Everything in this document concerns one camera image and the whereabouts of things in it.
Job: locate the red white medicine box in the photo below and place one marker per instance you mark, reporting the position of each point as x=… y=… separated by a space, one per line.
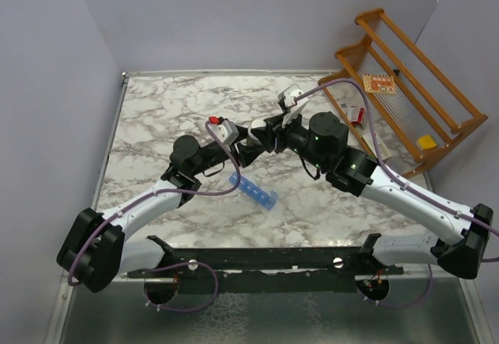
x=357 y=116

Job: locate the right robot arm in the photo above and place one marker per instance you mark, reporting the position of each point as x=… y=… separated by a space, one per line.
x=455 y=236

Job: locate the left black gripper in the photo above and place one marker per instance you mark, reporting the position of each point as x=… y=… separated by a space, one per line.
x=246 y=152

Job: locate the yellow lidded jar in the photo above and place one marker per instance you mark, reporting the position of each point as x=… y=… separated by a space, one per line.
x=426 y=142

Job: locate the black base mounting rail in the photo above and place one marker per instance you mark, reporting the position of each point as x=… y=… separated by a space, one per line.
x=262 y=270

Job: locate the white pill bottle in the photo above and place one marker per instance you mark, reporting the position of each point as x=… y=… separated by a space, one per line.
x=258 y=133

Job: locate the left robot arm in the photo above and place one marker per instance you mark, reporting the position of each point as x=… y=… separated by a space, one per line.
x=97 y=247

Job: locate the blue weekly pill organizer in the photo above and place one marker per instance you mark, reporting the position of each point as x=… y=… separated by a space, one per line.
x=265 y=199

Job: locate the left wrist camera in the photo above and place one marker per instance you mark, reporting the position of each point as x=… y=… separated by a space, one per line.
x=223 y=130

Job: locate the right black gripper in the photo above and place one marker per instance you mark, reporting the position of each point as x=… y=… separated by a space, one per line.
x=274 y=133

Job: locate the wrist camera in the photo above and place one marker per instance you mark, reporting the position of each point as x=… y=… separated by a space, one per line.
x=223 y=130
x=289 y=104

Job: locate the orange snack packet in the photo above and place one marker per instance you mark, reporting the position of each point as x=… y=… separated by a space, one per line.
x=379 y=84

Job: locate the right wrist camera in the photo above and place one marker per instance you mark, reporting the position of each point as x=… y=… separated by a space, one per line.
x=289 y=104

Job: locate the wooden tiered shelf rack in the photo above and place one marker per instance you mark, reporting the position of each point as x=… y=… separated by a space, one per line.
x=426 y=101

